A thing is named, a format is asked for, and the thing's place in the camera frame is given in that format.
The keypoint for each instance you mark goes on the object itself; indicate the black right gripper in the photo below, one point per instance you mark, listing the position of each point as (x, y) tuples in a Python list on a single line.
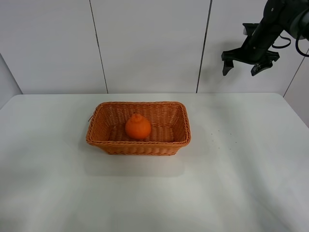
[(255, 48)]

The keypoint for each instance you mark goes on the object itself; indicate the orange fruit with stem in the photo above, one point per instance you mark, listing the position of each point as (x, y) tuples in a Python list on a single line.
[(138, 127)]

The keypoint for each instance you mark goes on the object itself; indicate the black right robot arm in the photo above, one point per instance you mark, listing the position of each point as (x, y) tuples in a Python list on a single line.
[(291, 16)]

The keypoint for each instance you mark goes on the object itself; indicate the orange wicker basket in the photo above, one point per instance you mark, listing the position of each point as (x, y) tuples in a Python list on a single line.
[(170, 129)]

